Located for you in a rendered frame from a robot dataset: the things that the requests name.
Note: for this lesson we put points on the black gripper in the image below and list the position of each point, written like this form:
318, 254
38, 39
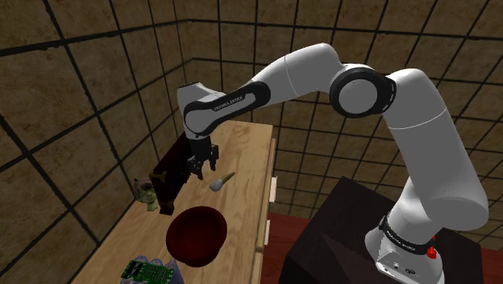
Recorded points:
201, 147

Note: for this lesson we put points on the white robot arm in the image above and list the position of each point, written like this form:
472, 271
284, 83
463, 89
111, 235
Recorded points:
428, 157

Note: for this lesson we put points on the dark box with gold corners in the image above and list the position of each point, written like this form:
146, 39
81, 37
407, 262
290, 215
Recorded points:
173, 173

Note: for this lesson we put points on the pale green head figure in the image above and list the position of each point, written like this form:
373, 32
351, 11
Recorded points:
146, 195

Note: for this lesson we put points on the dark red bowl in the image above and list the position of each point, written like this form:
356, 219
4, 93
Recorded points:
196, 236

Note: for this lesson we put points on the clear blue glass dish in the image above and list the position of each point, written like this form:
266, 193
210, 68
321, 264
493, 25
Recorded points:
175, 271

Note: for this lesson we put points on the green circuit board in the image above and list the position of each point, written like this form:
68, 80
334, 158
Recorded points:
147, 271

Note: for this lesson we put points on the dark robot stand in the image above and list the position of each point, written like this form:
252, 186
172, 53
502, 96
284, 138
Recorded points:
338, 236

